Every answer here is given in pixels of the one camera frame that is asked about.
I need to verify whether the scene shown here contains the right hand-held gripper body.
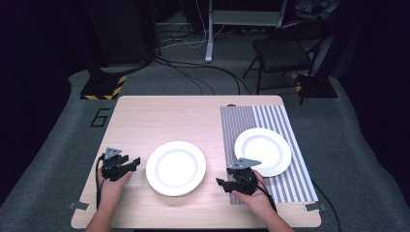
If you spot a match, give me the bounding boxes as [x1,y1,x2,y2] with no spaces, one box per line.
[226,157,262,196]

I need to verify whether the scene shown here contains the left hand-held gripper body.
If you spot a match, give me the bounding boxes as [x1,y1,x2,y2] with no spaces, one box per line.
[102,147,131,182]

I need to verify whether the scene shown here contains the white round plate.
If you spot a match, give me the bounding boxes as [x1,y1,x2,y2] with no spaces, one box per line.
[145,140,207,198]
[234,127,293,179]

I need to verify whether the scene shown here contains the person's left hand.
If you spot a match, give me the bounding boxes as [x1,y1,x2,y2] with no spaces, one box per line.
[97,168,134,208]

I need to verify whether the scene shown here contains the person's right hand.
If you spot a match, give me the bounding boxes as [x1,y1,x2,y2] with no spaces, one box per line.
[231,170,276,217]

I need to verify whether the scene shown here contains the grey tape strip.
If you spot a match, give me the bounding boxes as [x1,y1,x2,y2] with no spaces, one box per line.
[68,201,90,212]
[304,200,328,213]

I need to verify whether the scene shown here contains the grey white striped placemat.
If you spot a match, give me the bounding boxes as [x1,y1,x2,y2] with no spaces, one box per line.
[220,104,319,206]

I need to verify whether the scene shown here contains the black yellow striped stand base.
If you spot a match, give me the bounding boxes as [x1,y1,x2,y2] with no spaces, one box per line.
[79,72,128,102]
[291,72,339,99]

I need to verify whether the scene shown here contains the black equipment cabinet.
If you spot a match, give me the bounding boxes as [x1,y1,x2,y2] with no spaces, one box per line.
[91,0,159,67]

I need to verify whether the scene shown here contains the black folding chair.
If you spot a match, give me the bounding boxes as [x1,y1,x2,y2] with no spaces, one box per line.
[242,19,334,96]

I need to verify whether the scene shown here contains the white metal stand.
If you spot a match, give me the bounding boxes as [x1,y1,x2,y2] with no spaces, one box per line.
[204,0,288,64]

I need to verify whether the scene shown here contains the grey crumpled cloth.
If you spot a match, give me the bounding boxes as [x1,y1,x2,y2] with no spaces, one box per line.
[294,0,340,20]

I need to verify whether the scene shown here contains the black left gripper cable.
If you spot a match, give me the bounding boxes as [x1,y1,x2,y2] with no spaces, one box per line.
[95,153,107,211]

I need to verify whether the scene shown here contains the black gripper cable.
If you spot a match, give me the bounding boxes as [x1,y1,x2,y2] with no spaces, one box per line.
[247,175,278,214]
[95,153,107,211]

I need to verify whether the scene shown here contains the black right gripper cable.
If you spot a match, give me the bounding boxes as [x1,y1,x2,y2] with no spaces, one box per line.
[247,175,278,214]

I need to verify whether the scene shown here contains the black cable beside table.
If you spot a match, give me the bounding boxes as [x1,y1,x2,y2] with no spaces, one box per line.
[310,179,343,232]

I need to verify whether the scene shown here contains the black floor cables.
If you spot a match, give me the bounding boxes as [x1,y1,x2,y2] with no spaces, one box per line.
[154,55,253,97]

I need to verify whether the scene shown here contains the white floor cables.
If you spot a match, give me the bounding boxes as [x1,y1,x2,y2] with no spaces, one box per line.
[160,0,227,50]

